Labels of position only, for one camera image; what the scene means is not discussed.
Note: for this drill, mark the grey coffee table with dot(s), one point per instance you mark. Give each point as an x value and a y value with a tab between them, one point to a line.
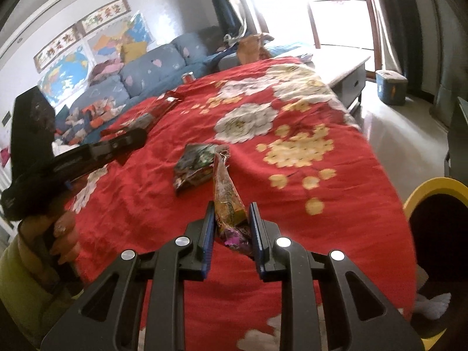
343	69

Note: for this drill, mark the blue fabric sofa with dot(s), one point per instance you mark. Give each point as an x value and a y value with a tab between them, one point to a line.
116	87

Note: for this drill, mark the yellow rimmed black trash bin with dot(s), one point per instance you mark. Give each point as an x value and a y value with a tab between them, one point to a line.
437	216

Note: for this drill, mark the brown paper bag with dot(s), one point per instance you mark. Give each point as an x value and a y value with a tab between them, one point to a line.
251	49

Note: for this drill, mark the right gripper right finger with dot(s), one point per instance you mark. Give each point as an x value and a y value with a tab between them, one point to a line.
261	241

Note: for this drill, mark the grey standing air conditioner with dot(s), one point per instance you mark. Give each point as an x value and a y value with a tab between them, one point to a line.
452	20

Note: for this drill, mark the teal storage stool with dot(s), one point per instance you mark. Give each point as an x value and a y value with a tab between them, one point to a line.
392	87

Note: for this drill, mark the red floral tablecloth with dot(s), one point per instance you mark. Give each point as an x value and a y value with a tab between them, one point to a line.
343	259

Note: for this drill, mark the framed calligraphy banner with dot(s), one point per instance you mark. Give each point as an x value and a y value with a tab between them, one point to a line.
82	28

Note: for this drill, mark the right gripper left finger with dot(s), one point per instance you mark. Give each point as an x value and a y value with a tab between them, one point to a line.
205	242

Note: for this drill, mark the gold purple snack wrapper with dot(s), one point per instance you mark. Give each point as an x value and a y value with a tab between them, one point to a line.
233	229

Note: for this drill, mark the yellow cushion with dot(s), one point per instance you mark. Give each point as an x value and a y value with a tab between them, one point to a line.
132	51

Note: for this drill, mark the red metal can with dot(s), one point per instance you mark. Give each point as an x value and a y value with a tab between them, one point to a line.
188	77

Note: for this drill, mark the green dark snack bag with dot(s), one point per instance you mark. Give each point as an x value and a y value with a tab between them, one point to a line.
196	165

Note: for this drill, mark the dark curtain left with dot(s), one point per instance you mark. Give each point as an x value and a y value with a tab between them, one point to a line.
231	18

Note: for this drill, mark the person's left hand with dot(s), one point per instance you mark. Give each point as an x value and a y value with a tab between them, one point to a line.
65	245

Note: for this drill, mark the dark tv cabinet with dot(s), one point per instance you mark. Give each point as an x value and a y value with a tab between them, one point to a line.
456	160

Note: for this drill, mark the dark grey curtain right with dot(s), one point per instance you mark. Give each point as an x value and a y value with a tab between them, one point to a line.
410	43

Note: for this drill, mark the world map poster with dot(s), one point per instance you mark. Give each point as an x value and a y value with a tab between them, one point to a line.
69	73

